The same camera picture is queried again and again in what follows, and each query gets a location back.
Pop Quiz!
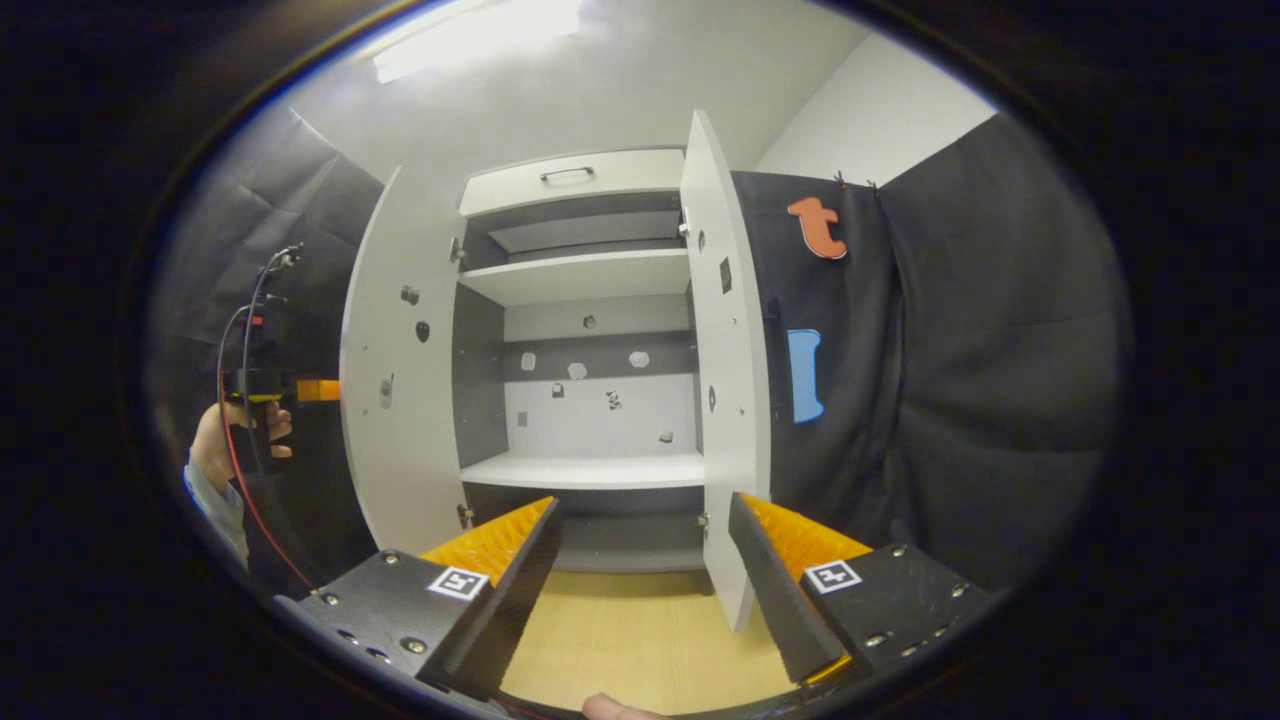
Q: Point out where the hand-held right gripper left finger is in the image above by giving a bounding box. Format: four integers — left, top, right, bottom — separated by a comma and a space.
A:
275, 495, 563, 701

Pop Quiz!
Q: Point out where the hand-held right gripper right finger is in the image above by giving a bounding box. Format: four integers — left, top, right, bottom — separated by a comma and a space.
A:
727, 492, 991, 686

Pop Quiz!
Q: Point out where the beige cabinet door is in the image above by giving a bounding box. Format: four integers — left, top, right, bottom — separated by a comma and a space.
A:
680, 110, 773, 633
340, 165, 471, 561

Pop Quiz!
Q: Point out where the beige double-door shoe cabinet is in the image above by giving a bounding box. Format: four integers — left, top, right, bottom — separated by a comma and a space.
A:
448, 148, 713, 576

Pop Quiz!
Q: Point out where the white cabinet shelf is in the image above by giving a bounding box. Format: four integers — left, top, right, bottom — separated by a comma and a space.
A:
460, 450, 707, 491
458, 248, 693, 307

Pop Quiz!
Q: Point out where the black backdrop cloth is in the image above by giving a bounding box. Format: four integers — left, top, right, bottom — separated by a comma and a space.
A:
145, 105, 1131, 601

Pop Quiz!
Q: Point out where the red cable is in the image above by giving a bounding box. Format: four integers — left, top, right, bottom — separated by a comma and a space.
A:
216, 305, 317, 591

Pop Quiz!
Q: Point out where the black cable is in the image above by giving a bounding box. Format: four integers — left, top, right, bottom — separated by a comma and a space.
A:
240, 243, 304, 406

